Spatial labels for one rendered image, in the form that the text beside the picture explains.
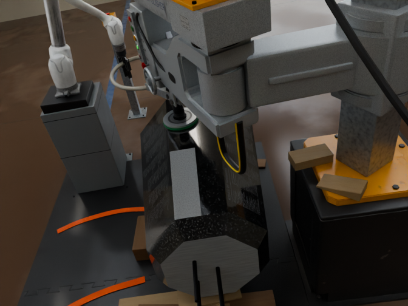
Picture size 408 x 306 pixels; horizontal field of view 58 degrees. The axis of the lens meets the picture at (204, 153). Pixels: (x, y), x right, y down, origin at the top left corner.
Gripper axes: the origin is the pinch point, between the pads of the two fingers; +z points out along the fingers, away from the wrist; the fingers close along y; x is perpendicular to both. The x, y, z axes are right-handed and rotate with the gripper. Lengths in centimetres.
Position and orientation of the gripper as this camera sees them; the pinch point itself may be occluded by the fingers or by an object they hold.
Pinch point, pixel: (127, 73)
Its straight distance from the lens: 304.0
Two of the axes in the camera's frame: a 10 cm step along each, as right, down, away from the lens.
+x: 7.2, -5.3, 4.5
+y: 6.8, 4.2, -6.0
